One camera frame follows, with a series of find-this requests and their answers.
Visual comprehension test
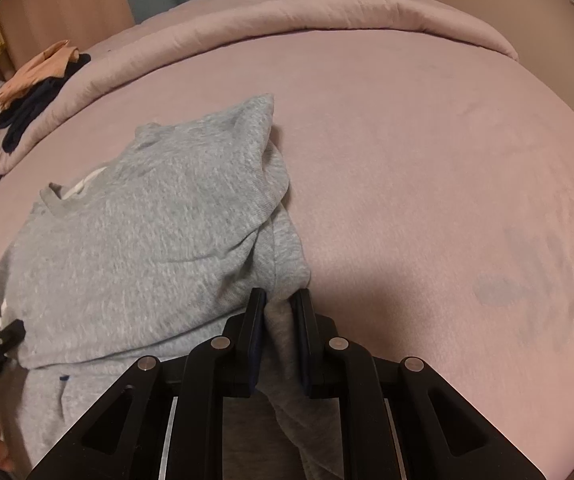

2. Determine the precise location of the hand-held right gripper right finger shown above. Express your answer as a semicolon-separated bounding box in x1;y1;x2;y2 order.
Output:
289;289;544;480

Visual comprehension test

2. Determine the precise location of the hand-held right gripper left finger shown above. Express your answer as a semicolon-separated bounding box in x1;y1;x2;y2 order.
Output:
27;287;269;480

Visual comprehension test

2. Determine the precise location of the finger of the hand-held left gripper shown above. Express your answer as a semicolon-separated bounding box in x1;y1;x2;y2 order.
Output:
0;319;26;361

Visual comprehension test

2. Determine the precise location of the grey sweatshirt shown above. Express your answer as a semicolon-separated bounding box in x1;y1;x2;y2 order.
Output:
0;92;358;480

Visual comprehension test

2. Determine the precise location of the pink bed sheet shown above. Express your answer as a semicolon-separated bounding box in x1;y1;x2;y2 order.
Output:
0;30;574;480

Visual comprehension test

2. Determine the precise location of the dark navy cloth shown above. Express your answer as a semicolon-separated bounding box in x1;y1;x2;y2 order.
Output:
0;52;91;156

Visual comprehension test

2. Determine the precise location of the peach cloth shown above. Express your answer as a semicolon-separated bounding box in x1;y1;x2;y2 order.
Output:
0;40;80;109

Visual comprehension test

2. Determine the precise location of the pink comforter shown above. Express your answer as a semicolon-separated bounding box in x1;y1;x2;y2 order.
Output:
0;0;520;176

